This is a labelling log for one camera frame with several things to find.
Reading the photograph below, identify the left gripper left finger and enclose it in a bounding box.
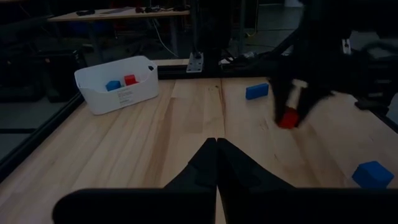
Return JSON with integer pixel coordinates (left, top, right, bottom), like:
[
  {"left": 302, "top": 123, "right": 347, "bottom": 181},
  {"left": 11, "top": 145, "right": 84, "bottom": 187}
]
[{"left": 164, "top": 138, "right": 218, "bottom": 189}]

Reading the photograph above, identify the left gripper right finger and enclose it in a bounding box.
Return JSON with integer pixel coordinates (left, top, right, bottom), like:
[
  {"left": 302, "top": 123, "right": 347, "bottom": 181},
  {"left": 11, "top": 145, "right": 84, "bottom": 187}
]
[{"left": 217, "top": 138, "right": 295, "bottom": 189}]

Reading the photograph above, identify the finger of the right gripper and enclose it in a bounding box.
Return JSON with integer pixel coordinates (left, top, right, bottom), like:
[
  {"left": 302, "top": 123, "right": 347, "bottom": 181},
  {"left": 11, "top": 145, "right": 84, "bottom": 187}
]
[
  {"left": 269, "top": 79, "right": 293, "bottom": 123},
  {"left": 294, "top": 90, "right": 333, "bottom": 127}
]

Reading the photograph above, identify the red wooden cube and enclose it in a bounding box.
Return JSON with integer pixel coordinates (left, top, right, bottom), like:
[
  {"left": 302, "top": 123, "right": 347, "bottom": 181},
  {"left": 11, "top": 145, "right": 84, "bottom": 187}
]
[
  {"left": 123, "top": 73, "right": 139, "bottom": 86},
  {"left": 277, "top": 106, "right": 301, "bottom": 130}
]

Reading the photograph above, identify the blue long wooden block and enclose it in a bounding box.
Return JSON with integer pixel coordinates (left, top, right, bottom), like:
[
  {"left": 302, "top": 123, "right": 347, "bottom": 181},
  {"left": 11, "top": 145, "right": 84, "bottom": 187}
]
[{"left": 244, "top": 82, "right": 270, "bottom": 101}]

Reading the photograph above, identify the blue wooden cube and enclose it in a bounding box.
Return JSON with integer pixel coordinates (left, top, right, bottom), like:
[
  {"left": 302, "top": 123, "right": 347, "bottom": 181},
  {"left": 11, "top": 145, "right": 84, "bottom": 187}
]
[
  {"left": 351, "top": 160, "right": 396, "bottom": 190},
  {"left": 104, "top": 80, "right": 123, "bottom": 92}
]

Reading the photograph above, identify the grey metal mounting plate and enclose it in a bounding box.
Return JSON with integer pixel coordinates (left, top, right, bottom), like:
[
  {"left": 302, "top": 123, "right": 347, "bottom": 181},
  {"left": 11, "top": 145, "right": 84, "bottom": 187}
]
[{"left": 185, "top": 51, "right": 205, "bottom": 74}]

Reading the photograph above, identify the white plastic bin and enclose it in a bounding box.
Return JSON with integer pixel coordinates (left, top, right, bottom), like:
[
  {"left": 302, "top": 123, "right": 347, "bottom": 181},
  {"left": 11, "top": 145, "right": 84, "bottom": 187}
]
[{"left": 73, "top": 55, "right": 160, "bottom": 116}]

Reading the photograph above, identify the wooden background table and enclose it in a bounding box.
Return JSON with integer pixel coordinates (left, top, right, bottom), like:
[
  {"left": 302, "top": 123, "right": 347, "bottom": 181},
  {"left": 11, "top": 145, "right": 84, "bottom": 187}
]
[{"left": 47, "top": 6, "right": 191, "bottom": 23}]

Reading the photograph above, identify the black metal post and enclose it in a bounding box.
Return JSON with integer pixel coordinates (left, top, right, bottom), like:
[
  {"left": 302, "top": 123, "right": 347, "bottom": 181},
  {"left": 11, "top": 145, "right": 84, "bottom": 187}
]
[{"left": 190, "top": 0, "right": 220, "bottom": 65}]

